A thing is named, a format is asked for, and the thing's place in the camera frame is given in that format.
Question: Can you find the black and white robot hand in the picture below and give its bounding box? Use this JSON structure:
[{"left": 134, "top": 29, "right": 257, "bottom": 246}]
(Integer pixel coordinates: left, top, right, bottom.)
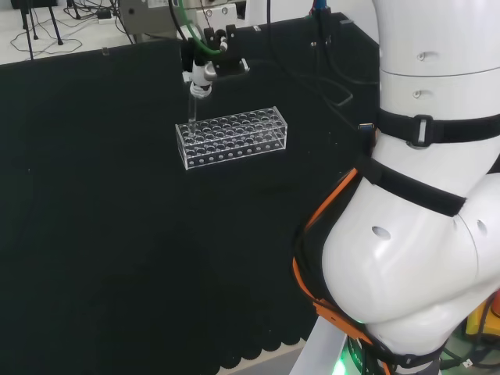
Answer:
[{"left": 180, "top": 36, "right": 216, "bottom": 100}]

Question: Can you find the clear glass test tube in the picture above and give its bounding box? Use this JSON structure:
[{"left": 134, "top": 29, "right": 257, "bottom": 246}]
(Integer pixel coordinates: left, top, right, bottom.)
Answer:
[{"left": 187, "top": 92, "right": 201, "bottom": 138}]

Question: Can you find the clear plastic test tube rack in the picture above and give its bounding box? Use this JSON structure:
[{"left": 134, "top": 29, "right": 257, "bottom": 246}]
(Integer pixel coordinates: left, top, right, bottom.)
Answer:
[{"left": 174, "top": 105, "right": 289, "bottom": 172}]

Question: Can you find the grey metal cabinet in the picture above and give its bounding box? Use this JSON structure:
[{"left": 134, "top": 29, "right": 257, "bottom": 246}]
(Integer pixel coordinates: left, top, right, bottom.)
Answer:
[{"left": 118, "top": 0, "right": 184, "bottom": 44}]

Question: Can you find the black tripod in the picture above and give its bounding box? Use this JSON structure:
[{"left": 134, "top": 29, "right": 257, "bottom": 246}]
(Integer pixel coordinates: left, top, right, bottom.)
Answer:
[{"left": 18, "top": 0, "right": 64, "bottom": 60}]

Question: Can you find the black bench cloth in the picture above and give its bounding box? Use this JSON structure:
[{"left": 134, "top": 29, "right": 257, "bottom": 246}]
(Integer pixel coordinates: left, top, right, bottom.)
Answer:
[{"left": 0, "top": 11, "right": 384, "bottom": 370}]

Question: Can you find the yellow stop button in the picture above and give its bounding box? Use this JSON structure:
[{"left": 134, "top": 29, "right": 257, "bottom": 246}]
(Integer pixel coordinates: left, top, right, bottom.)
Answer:
[{"left": 464, "top": 287, "right": 500, "bottom": 338}]

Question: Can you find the green cable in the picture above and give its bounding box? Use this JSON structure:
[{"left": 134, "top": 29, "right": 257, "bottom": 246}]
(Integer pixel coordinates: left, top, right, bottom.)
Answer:
[{"left": 170, "top": 0, "right": 228, "bottom": 60}]

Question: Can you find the black cable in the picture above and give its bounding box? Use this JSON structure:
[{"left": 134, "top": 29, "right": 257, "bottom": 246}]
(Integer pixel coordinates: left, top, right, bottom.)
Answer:
[{"left": 265, "top": 0, "right": 355, "bottom": 109}]

